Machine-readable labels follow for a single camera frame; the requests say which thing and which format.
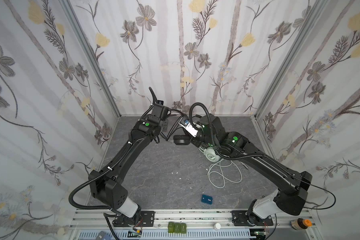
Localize black blue headphones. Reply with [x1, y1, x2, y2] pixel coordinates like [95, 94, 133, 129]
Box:
[161, 109, 192, 146]

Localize mint green headphones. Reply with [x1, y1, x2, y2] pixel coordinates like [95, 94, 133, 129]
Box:
[197, 142, 244, 189]

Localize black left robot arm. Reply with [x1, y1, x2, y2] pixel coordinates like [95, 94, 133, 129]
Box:
[69, 88, 170, 219]

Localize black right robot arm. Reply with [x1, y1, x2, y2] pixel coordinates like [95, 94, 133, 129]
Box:
[184, 103, 313, 226]

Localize small blue block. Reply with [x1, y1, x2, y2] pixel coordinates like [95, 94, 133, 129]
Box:
[201, 195, 213, 205]

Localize white round cap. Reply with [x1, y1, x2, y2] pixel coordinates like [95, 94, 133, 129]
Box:
[214, 223, 222, 231]

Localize green terminal block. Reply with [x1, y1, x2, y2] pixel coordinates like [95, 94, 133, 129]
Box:
[168, 222, 187, 235]

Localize orange emergency stop button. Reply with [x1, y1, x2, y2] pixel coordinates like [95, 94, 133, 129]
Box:
[291, 218, 313, 230]

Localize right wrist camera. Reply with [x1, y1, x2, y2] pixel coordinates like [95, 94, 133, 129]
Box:
[179, 117, 199, 138]

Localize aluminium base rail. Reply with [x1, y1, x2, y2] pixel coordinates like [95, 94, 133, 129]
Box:
[67, 209, 323, 240]

